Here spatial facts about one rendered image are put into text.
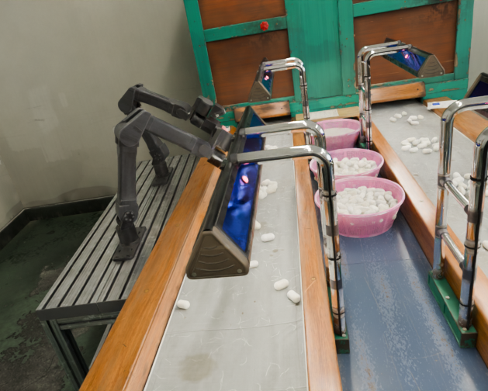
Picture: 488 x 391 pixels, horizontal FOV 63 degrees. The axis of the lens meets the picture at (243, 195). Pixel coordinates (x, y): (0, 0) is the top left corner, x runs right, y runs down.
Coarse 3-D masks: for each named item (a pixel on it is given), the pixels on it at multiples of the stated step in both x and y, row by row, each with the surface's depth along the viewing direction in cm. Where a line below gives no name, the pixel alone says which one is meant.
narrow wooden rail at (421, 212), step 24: (384, 144) 157; (384, 168) 146; (408, 192) 119; (408, 216) 119; (432, 216) 105; (432, 240) 98; (456, 240) 94; (432, 264) 100; (456, 264) 87; (456, 288) 85; (480, 288) 79; (480, 312) 74; (480, 336) 75
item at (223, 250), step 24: (240, 120) 99; (240, 144) 75; (264, 144) 90; (240, 168) 68; (216, 192) 56; (240, 192) 61; (216, 216) 50; (240, 216) 56; (216, 240) 47; (240, 240) 51; (192, 264) 49; (216, 264) 49; (240, 264) 49
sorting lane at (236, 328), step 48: (288, 144) 184; (288, 192) 138; (288, 240) 110; (192, 288) 98; (240, 288) 95; (288, 288) 92; (192, 336) 83; (240, 336) 81; (288, 336) 79; (192, 384) 73; (240, 384) 71; (288, 384) 69
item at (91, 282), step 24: (144, 168) 211; (192, 168) 200; (144, 192) 178; (168, 192) 173; (144, 216) 158; (168, 216) 152; (96, 240) 144; (144, 240) 141; (72, 264) 132; (96, 264) 130; (120, 264) 127; (144, 264) 125; (72, 288) 119; (96, 288) 119; (120, 288) 115; (48, 312) 112; (72, 312) 112; (96, 312) 112
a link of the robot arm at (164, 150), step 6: (138, 102) 179; (132, 108) 175; (126, 114) 177; (144, 132) 180; (144, 138) 182; (150, 138) 181; (156, 138) 183; (150, 144) 182; (156, 144) 181; (162, 144) 185; (150, 150) 183; (156, 150) 182; (162, 150) 183; (168, 150) 188; (162, 156) 183
